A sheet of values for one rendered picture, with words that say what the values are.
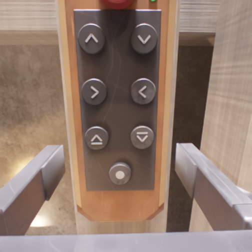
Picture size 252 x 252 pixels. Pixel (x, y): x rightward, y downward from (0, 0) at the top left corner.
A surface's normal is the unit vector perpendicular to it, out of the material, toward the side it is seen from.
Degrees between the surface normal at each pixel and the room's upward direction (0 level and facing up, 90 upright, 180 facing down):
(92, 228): 0
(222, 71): 90
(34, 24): 0
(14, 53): 0
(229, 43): 90
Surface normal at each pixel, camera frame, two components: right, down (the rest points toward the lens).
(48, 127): 0.03, 0.26
